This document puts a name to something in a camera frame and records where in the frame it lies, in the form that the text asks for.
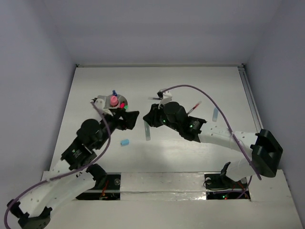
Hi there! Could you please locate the white round pen holder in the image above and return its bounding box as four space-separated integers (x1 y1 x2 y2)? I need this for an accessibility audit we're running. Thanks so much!
110 94 128 109

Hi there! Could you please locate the pink crayon bottle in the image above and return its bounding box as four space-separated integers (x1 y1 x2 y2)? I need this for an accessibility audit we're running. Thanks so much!
110 95 119 107

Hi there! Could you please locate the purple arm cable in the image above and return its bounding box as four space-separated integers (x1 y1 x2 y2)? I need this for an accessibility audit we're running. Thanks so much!
164 84 262 200
3 102 112 227

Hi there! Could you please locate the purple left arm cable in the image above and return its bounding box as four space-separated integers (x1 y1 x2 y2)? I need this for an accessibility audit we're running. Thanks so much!
3 102 112 227

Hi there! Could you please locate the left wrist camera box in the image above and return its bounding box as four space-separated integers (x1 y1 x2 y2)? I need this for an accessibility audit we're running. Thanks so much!
90 95 113 116

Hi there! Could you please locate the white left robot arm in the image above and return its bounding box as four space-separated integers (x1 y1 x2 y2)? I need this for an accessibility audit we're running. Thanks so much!
4 108 139 229

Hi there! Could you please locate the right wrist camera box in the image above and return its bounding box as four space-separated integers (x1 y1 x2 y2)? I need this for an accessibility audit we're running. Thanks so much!
157 89 173 109

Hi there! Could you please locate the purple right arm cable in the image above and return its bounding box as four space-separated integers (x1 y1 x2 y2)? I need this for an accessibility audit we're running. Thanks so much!
164 84 262 200

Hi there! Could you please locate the pale green highlighter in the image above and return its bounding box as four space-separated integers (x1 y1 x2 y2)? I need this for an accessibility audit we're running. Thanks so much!
144 121 151 141

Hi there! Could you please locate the foil covered front beam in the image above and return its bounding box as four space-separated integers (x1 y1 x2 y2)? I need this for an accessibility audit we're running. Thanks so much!
120 172 206 201

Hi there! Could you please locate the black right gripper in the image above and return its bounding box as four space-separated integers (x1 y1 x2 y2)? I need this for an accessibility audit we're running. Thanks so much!
144 100 181 132

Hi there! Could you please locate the red refill pen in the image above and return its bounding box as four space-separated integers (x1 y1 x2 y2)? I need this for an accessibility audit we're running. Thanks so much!
187 101 202 115

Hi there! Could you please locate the blue eraser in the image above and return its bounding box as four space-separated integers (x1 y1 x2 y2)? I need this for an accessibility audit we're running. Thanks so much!
120 139 130 146

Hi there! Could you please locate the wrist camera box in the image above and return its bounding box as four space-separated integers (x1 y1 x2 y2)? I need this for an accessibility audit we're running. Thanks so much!
90 95 113 116
157 89 173 109

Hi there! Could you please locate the aluminium side rail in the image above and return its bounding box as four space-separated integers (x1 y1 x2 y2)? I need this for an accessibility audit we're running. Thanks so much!
238 66 276 170

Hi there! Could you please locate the pale blue highlighter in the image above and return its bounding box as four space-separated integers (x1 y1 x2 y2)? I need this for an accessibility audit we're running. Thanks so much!
212 107 219 122

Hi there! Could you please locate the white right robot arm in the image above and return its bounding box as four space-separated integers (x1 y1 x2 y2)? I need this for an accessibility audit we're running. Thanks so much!
143 102 283 190

